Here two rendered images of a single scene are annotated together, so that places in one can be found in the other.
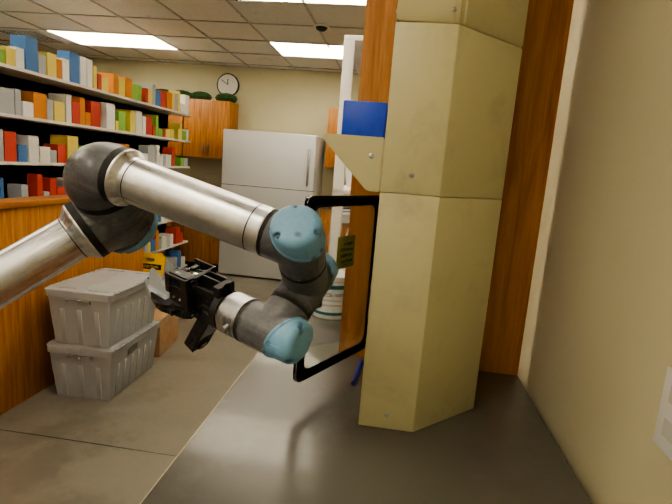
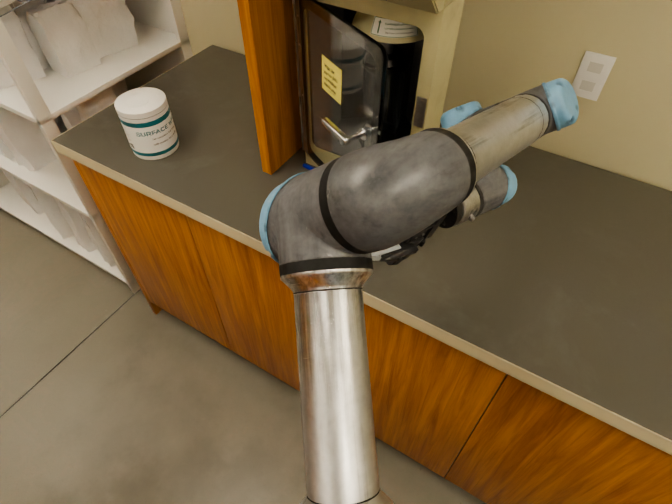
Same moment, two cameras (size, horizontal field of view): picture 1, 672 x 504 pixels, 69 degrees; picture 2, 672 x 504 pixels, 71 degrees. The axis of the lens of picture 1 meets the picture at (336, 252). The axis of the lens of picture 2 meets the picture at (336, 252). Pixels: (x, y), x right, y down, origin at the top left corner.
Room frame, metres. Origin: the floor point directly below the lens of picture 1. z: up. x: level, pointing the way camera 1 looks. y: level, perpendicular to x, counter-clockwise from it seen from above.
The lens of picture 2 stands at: (0.72, 0.79, 1.75)
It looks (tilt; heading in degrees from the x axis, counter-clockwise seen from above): 49 degrees down; 295
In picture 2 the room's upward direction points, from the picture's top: straight up
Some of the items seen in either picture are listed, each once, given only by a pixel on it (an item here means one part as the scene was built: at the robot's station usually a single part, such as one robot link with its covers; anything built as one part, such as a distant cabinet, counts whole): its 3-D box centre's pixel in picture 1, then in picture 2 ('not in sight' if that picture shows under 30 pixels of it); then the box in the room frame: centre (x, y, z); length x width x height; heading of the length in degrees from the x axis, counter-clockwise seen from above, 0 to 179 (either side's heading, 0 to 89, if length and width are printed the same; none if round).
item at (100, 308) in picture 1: (108, 305); not in sight; (2.91, 1.38, 0.49); 0.60 x 0.42 x 0.33; 174
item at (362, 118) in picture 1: (365, 123); not in sight; (1.18, -0.04, 1.56); 0.10 x 0.10 x 0.09; 84
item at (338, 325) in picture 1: (340, 282); (336, 112); (1.10, -0.02, 1.19); 0.30 x 0.01 x 0.40; 147
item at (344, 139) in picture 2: not in sight; (343, 129); (1.05, 0.05, 1.20); 0.10 x 0.05 x 0.03; 147
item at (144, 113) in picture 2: not in sight; (148, 124); (1.65, 0.01, 1.02); 0.13 x 0.13 x 0.15
